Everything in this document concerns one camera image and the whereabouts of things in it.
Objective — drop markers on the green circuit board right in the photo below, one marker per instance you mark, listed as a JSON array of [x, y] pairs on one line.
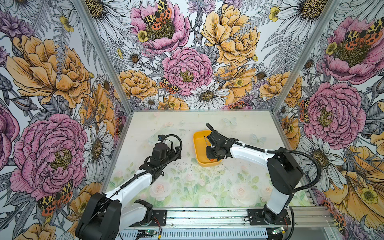
[[280, 230]]

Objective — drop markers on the white vented cable duct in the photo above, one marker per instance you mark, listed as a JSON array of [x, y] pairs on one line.
[[198, 234]]

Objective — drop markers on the aluminium corner post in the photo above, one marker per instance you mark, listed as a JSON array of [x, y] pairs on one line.
[[97, 41], [323, 22]]

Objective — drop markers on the green circuit board left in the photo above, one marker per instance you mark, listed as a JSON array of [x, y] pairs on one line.
[[147, 233]]

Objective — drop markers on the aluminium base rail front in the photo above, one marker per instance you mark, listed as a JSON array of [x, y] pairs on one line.
[[242, 217]]

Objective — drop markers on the green circuit board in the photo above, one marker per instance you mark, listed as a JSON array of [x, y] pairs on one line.
[[280, 230], [147, 233]]

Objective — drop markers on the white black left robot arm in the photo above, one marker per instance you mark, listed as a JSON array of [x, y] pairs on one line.
[[106, 215]]

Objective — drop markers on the yellow plastic bin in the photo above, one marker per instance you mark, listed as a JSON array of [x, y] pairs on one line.
[[200, 149]]

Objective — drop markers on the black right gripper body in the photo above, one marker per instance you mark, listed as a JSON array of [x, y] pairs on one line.
[[214, 153]]

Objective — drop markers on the aluminium corner post left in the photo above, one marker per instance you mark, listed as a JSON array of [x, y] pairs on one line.
[[97, 41]]

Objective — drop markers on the aluminium corner post right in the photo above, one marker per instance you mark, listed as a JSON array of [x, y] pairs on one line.
[[323, 22]]

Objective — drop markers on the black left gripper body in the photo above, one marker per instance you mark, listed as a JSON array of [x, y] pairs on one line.
[[170, 155]]

